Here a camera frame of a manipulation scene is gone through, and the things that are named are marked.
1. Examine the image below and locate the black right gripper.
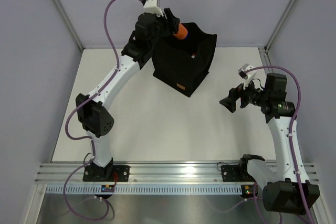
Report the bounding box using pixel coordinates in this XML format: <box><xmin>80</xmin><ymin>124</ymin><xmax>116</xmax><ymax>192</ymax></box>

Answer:
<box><xmin>220</xmin><ymin>75</ymin><xmax>270</xmax><ymax>113</ymax></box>

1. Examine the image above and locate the orange bottle blue cap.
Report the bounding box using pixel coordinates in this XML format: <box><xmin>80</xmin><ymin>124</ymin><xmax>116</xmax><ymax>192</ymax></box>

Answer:
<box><xmin>173</xmin><ymin>23</ymin><xmax>188</xmax><ymax>40</ymax></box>

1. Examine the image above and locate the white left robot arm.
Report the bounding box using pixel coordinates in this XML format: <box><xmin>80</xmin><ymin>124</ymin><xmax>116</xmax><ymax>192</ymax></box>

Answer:
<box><xmin>76</xmin><ymin>8</ymin><xmax>180</xmax><ymax>182</ymax></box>

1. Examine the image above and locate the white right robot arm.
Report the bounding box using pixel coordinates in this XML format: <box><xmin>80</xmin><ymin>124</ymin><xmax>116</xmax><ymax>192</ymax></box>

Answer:
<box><xmin>220</xmin><ymin>73</ymin><xmax>320</xmax><ymax>215</ymax></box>

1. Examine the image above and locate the black canvas bag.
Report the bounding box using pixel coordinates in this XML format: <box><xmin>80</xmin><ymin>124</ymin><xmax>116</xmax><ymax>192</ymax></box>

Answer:
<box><xmin>152</xmin><ymin>23</ymin><xmax>217</xmax><ymax>97</ymax></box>

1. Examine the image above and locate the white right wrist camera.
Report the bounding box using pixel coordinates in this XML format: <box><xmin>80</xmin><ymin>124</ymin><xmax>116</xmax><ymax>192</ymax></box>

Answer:
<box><xmin>238</xmin><ymin>63</ymin><xmax>257</xmax><ymax>90</ymax></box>

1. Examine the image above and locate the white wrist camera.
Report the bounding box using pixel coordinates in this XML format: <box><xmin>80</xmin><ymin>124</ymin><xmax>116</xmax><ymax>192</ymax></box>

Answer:
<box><xmin>143</xmin><ymin>0</ymin><xmax>164</xmax><ymax>17</ymax></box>
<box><xmin>238</xmin><ymin>63</ymin><xmax>257</xmax><ymax>90</ymax></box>

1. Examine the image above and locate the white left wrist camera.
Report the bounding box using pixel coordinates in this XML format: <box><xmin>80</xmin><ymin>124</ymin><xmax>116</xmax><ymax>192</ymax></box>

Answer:
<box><xmin>143</xmin><ymin>0</ymin><xmax>164</xmax><ymax>17</ymax></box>

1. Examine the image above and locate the aluminium frame post right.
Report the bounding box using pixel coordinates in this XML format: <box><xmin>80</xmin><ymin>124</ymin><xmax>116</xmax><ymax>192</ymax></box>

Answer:
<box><xmin>264</xmin><ymin>0</ymin><xmax>316</xmax><ymax>51</ymax></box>

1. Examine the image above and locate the aluminium frame post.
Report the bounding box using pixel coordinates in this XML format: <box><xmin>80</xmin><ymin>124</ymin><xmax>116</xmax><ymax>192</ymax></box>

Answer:
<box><xmin>51</xmin><ymin>0</ymin><xmax>85</xmax><ymax>53</ymax></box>
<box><xmin>264</xmin><ymin>0</ymin><xmax>316</xmax><ymax>51</ymax></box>

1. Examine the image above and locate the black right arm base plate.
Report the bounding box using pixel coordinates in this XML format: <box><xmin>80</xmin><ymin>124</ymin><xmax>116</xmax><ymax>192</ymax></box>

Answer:
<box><xmin>220</xmin><ymin>165</ymin><xmax>255</xmax><ymax>182</ymax></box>

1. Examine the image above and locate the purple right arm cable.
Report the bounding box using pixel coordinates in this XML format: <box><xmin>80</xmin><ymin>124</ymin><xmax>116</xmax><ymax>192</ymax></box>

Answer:
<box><xmin>204</xmin><ymin>66</ymin><xmax>314</xmax><ymax>224</ymax></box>

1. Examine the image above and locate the white slotted cable duct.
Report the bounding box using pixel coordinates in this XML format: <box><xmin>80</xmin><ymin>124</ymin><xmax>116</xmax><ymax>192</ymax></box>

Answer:
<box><xmin>46</xmin><ymin>184</ymin><xmax>243</xmax><ymax>195</ymax></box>

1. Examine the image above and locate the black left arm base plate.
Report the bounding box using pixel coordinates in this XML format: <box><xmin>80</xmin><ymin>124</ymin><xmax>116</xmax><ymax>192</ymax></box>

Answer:
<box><xmin>82</xmin><ymin>164</ymin><xmax>130</xmax><ymax>182</ymax></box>

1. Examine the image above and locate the aluminium frame post left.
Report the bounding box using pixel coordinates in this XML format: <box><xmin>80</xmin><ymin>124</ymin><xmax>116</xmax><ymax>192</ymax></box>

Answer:
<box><xmin>51</xmin><ymin>0</ymin><xmax>85</xmax><ymax>53</ymax></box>

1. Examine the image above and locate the aluminium rail front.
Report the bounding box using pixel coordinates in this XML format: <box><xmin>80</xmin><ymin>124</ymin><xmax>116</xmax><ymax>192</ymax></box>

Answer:
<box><xmin>34</xmin><ymin>163</ymin><xmax>320</xmax><ymax>184</ymax></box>

